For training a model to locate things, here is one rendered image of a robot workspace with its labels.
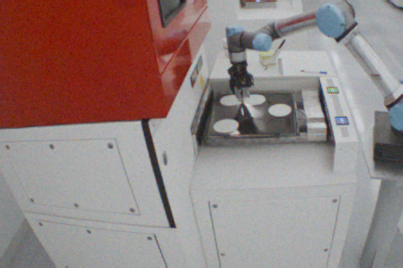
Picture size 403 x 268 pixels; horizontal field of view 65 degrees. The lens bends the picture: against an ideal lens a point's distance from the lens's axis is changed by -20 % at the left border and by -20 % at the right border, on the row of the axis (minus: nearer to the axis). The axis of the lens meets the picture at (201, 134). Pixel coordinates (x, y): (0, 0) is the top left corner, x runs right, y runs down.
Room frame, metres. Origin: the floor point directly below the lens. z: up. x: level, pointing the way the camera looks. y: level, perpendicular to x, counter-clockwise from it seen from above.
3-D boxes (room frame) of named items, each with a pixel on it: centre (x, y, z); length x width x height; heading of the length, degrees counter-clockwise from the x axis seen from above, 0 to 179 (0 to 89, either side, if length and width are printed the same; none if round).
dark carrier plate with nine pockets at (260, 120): (1.41, -0.23, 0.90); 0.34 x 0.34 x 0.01; 76
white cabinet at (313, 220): (1.46, -0.35, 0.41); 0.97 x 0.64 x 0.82; 166
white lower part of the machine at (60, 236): (1.37, 0.36, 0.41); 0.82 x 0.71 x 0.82; 166
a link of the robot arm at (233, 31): (1.48, -0.20, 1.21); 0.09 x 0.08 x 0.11; 46
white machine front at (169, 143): (1.28, 0.03, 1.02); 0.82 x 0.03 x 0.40; 166
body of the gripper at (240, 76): (1.48, -0.20, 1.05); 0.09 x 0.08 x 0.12; 16
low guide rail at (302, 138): (1.28, -0.26, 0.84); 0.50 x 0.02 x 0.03; 76
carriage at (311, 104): (1.36, -0.49, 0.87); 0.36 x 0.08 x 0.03; 166
